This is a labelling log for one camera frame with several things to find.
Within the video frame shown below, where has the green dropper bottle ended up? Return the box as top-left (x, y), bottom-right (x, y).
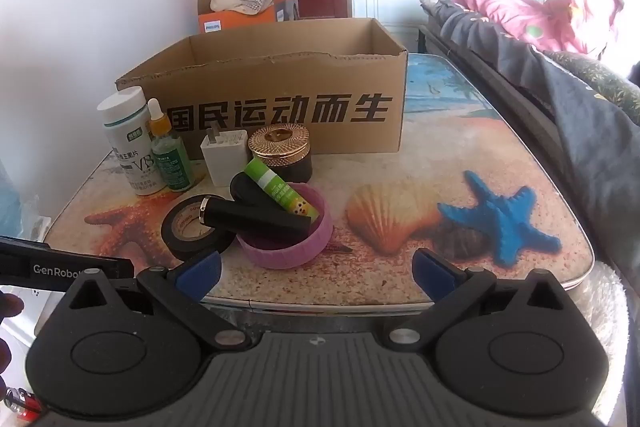
top-left (146, 98), bottom-right (193, 192)

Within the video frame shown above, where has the dark jar with gold lid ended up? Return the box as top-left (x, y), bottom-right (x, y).
top-left (248, 125), bottom-right (313, 184)

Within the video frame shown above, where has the red lighter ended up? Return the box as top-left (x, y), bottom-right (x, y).
top-left (4, 386), bottom-right (38, 420)

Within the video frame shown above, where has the green glue stick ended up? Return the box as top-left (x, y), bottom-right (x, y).
top-left (243, 158), bottom-right (319, 218)

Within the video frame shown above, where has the small black oval case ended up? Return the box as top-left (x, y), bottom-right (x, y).
top-left (229, 172), bottom-right (276, 208)

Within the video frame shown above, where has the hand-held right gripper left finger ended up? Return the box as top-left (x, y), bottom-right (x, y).
top-left (60, 251), bottom-right (253, 353)

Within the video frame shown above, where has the grey blanket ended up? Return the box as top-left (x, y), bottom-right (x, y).
top-left (420, 0), bottom-right (640, 278)

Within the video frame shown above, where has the black tube with gold ring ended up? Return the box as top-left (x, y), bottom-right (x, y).
top-left (198, 196), bottom-right (311, 235)

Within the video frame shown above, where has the white charger plug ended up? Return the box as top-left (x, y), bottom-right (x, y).
top-left (200, 129), bottom-right (249, 188)

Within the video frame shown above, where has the large brown cardboard box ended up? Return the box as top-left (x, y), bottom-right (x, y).
top-left (115, 18), bottom-right (408, 155)

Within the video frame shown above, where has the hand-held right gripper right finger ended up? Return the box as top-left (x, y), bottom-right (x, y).
top-left (387, 248), bottom-right (576, 353)

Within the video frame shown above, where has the black bed frame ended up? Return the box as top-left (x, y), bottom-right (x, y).
top-left (417, 26), bottom-right (453, 58)

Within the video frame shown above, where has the person's left hand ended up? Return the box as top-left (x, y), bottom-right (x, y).
top-left (0, 293), bottom-right (26, 388)

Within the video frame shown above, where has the white fluffy mat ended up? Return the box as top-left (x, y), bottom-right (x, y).
top-left (565, 257), bottom-right (633, 427)

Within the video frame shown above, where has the pink plastic bowl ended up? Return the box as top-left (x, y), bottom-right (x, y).
top-left (235, 182), bottom-right (334, 269)

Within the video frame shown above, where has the pink quilt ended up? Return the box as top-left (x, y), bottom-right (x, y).
top-left (451, 0), bottom-right (626, 55)

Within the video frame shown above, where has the white pill bottle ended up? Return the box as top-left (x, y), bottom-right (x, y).
top-left (96, 86), bottom-right (166, 196)

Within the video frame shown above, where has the black tape roll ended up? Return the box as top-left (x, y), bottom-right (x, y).
top-left (161, 196), bottom-right (237, 264)

